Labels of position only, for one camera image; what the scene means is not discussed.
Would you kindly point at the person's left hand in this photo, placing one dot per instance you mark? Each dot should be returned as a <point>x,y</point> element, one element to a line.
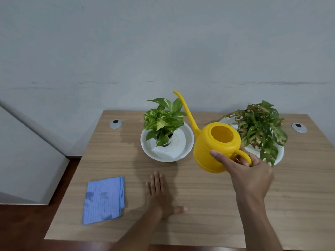
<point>160,198</point>

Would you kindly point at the person's right hand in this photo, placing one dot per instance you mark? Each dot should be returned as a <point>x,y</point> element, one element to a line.
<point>251,177</point>

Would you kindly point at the person's left little finger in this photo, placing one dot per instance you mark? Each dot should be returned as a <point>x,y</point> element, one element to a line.
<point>148,188</point>

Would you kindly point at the person's left middle finger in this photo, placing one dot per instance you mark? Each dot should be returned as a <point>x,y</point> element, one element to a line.
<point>157,181</point>

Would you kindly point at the person's left thumb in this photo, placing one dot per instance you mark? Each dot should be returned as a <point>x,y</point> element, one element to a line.
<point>180,209</point>

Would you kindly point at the person's right thumb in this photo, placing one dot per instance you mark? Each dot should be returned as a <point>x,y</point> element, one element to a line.
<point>221,159</point>

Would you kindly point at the yellow plastic watering can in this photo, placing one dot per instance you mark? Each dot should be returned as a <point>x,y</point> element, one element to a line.
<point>214,143</point>

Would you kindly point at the person's left forearm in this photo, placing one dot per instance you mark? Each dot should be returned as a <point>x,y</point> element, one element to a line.
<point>138,231</point>

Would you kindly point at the person's right forearm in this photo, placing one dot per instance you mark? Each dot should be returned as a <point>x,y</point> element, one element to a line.
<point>257,224</point>

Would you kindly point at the white round saucer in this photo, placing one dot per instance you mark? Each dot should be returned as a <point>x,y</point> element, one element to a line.
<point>277,154</point>
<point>167,146</point>

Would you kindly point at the small white plant pot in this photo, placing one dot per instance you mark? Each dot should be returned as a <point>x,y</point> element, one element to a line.
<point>167,142</point>

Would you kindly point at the blue folded cloth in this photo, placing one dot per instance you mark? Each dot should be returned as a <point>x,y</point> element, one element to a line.
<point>103,199</point>

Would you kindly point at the speckled green leafy plant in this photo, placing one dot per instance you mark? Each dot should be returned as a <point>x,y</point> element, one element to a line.
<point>261,130</point>

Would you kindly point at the green pothos plant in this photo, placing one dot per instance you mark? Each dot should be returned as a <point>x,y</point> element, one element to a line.
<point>164,120</point>

